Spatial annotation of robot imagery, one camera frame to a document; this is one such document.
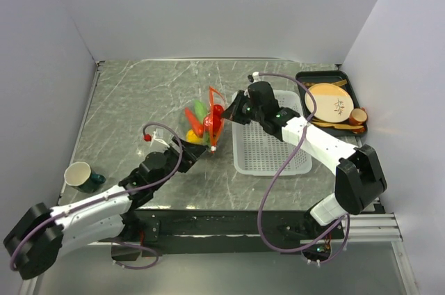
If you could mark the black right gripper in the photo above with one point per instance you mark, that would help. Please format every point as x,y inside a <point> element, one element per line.
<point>231,112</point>

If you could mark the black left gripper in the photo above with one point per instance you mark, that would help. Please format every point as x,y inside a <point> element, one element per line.
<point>190,152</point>

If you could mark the red orange mango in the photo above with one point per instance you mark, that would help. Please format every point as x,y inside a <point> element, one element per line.
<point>218,110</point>

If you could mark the yellow bell pepper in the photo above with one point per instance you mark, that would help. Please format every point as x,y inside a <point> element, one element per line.
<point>191,137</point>

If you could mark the green bitter gourd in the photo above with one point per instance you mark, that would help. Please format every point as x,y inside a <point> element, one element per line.
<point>200,110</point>

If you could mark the clear zip top bag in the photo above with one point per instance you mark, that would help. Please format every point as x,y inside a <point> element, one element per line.
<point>213,96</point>

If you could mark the orange carrot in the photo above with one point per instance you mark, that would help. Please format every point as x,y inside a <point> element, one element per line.
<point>196,125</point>

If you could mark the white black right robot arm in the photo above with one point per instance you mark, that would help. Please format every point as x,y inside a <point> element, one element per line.
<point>359,178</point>

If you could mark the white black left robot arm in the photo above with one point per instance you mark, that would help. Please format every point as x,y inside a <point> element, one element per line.
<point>45,233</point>

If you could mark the white plastic perforated basket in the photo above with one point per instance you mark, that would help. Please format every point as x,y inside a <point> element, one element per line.
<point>259,154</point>

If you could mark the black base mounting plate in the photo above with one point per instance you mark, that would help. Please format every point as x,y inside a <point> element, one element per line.
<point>199,231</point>

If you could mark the black rectangular tray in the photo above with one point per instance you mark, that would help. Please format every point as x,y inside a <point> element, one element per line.
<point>309,79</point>

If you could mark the peach and cream plate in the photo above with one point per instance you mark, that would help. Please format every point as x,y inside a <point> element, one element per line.
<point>329,103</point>

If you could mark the dark green ceramic mug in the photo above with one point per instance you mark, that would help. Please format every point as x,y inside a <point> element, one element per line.
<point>80,176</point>

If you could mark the gold knife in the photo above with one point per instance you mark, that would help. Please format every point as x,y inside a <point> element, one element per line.
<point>343,82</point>

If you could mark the brown ceramic cup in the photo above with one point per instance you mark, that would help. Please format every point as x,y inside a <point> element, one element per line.
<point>357,117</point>

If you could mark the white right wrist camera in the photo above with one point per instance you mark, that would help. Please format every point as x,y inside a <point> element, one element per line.
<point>253,78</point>

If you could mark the aluminium frame rail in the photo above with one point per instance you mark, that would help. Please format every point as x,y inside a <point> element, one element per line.
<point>374,228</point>

